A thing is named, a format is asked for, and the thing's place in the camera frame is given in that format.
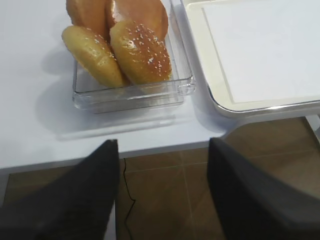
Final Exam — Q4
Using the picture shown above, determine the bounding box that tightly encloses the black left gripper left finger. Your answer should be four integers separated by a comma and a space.
0, 139, 120, 240

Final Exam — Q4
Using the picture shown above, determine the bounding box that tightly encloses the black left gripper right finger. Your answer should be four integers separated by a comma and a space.
207, 138, 320, 240

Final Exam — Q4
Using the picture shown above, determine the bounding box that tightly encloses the plain bottom bun half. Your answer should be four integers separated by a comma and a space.
66, 0, 110, 42

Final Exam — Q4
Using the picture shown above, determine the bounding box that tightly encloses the clear plastic bun container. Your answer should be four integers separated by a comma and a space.
72, 0, 196, 114

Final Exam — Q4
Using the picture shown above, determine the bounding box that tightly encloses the white serving tray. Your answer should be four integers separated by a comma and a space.
181, 0, 320, 118

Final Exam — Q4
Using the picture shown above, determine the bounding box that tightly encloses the white paper tray liner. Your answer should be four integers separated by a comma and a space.
203, 0, 320, 103

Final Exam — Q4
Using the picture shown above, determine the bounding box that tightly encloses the sesame top bun right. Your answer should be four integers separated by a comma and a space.
110, 20, 172, 85

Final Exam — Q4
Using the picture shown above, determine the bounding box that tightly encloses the smooth brown bun half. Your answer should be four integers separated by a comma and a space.
105, 0, 168, 40

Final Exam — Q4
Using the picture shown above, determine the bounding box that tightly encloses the thin black floor cable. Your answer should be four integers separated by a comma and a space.
122, 157, 137, 240

